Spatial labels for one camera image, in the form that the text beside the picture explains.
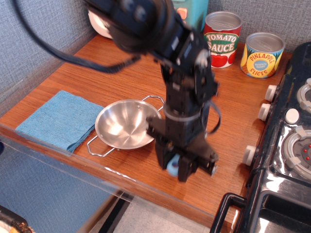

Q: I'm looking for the folded blue cloth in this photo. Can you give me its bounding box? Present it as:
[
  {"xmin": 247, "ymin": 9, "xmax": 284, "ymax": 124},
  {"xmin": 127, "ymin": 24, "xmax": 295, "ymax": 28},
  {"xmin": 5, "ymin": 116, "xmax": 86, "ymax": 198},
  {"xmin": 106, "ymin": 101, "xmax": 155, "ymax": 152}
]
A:
[{"xmin": 16, "ymin": 90, "xmax": 104, "ymax": 152}]

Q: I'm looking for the pineapple slices can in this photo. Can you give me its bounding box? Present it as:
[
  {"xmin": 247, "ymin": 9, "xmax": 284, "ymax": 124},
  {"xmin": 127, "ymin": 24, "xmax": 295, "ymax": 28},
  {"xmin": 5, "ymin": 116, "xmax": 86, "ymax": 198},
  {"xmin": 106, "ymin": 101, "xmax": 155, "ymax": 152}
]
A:
[{"xmin": 240, "ymin": 32, "xmax": 285, "ymax": 79}]

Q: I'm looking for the tomato sauce can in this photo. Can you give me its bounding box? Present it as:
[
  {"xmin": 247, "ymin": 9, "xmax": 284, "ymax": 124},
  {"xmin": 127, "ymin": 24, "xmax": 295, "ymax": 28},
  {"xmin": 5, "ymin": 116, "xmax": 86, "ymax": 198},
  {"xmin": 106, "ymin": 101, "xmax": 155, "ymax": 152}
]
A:
[{"xmin": 204, "ymin": 11, "xmax": 242, "ymax": 68}]

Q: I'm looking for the white stove knob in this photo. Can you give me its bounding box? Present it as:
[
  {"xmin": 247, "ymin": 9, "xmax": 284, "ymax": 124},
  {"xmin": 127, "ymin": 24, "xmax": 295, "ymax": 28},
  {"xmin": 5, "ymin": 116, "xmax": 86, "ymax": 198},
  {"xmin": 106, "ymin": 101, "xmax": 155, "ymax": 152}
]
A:
[
  {"xmin": 265, "ymin": 85, "xmax": 277, "ymax": 102},
  {"xmin": 242, "ymin": 145, "xmax": 257, "ymax": 166},
  {"xmin": 258, "ymin": 103, "xmax": 271, "ymax": 121}
]

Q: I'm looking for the black toy stove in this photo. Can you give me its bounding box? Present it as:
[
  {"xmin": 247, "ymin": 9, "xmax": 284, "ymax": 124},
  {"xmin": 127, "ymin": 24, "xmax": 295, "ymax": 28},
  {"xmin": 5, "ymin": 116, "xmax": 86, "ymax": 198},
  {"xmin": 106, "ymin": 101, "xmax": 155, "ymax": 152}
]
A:
[{"xmin": 210, "ymin": 42, "xmax": 311, "ymax": 233}]

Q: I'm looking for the orange fuzzy object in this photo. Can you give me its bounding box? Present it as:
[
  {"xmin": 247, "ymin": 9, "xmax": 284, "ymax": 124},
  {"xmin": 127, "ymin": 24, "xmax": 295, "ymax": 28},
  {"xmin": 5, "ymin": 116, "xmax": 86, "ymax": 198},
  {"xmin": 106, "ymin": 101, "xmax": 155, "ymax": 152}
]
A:
[{"xmin": 9, "ymin": 222, "xmax": 34, "ymax": 233}]

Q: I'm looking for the steel bowl with handles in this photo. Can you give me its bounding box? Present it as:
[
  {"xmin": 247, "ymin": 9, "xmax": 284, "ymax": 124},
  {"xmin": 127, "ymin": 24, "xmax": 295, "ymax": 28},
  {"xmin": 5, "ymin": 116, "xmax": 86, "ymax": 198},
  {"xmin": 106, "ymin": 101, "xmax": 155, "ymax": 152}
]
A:
[{"xmin": 87, "ymin": 95, "xmax": 165, "ymax": 157}]

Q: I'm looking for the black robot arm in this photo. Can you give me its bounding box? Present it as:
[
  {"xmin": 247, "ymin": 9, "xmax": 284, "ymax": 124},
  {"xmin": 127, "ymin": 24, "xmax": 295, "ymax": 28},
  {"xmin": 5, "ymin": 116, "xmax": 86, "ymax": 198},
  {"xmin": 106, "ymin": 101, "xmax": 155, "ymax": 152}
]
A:
[{"xmin": 85, "ymin": 0, "xmax": 219, "ymax": 182}]

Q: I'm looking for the teal toy microwave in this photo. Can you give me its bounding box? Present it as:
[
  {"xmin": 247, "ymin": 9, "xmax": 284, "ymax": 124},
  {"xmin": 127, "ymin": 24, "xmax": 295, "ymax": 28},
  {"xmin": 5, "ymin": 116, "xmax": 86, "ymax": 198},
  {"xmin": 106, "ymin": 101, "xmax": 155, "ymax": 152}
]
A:
[{"xmin": 88, "ymin": 0, "xmax": 208, "ymax": 39}]

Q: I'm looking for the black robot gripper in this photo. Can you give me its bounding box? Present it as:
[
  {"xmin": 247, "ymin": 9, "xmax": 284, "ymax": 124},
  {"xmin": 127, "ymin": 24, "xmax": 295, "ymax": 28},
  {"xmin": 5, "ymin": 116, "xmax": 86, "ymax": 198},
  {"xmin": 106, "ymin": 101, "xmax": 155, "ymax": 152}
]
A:
[{"xmin": 146, "ymin": 114, "xmax": 219, "ymax": 182}]

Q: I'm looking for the blue and grey toy spoon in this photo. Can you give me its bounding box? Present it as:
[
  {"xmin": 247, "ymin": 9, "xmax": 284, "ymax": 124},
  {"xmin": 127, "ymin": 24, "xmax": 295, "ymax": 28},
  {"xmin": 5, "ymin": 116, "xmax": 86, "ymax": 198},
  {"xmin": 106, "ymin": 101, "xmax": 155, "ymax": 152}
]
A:
[{"xmin": 167, "ymin": 154, "xmax": 180, "ymax": 177}]

